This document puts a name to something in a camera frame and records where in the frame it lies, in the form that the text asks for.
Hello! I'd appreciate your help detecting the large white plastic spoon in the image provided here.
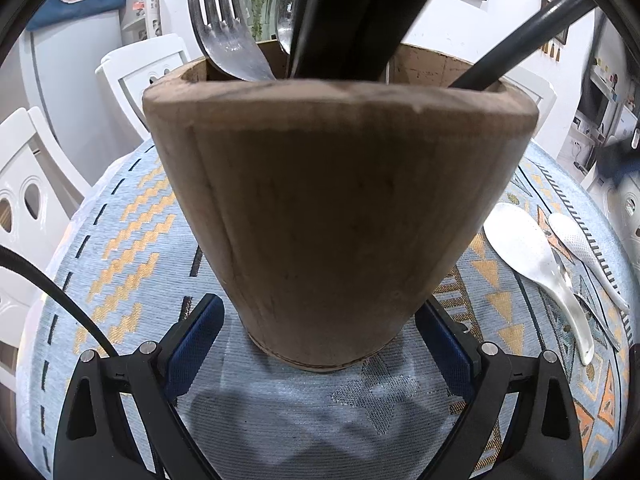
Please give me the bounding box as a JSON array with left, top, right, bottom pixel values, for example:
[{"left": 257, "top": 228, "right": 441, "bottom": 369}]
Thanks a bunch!
[{"left": 482, "top": 202, "right": 596, "bottom": 366}]

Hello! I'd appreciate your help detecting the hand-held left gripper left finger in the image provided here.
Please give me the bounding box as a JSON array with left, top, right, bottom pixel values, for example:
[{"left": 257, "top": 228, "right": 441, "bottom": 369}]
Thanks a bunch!
[{"left": 52, "top": 292, "right": 226, "bottom": 480}]

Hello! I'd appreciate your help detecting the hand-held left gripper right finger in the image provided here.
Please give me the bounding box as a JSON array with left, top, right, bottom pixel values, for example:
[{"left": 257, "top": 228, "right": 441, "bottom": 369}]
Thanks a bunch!
[{"left": 414, "top": 300, "right": 586, "bottom": 480}]

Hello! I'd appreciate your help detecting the white textured rice spoon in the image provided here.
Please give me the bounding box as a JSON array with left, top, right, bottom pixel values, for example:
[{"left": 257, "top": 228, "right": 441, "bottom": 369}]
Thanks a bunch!
[{"left": 547, "top": 212, "right": 632, "bottom": 313}]

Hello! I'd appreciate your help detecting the white dining chair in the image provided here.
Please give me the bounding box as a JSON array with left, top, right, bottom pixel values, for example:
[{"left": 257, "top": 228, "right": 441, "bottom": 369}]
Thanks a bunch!
[
  {"left": 500, "top": 75, "right": 558, "bottom": 136},
  {"left": 95, "top": 34, "right": 193, "bottom": 141},
  {"left": 0, "top": 107, "right": 93, "bottom": 396},
  {"left": 585, "top": 170, "right": 640, "bottom": 261}
]

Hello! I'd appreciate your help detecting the blue patterned tablecloth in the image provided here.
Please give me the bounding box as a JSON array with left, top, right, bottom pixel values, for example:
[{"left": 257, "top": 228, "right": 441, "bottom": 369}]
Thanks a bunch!
[{"left": 15, "top": 140, "right": 636, "bottom": 480}]

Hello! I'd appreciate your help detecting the white refrigerator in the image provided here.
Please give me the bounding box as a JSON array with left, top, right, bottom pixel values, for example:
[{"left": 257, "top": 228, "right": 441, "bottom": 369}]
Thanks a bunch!
[{"left": 20, "top": 7, "right": 126, "bottom": 161}]

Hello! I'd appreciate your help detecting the green leafy plant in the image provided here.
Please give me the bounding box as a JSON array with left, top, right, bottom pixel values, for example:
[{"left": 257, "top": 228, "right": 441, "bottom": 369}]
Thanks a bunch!
[{"left": 235, "top": 0, "right": 296, "bottom": 43}]

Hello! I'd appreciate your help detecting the black cable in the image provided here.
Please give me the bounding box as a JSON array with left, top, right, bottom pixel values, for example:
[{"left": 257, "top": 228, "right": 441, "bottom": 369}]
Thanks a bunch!
[{"left": 0, "top": 246, "right": 166, "bottom": 480}]

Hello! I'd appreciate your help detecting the metal fork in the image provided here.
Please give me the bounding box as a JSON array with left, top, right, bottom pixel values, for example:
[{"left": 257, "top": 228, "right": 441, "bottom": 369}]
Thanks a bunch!
[{"left": 186, "top": 0, "right": 276, "bottom": 82}]

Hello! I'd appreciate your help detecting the flat screen television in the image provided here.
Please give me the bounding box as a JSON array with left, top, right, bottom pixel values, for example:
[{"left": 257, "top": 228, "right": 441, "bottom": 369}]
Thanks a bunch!
[{"left": 580, "top": 75, "right": 608, "bottom": 121}]

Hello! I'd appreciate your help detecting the wooden utensil holder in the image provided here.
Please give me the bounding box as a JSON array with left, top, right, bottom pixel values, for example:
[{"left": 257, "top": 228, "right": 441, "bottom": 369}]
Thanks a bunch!
[{"left": 142, "top": 40, "right": 540, "bottom": 373}]

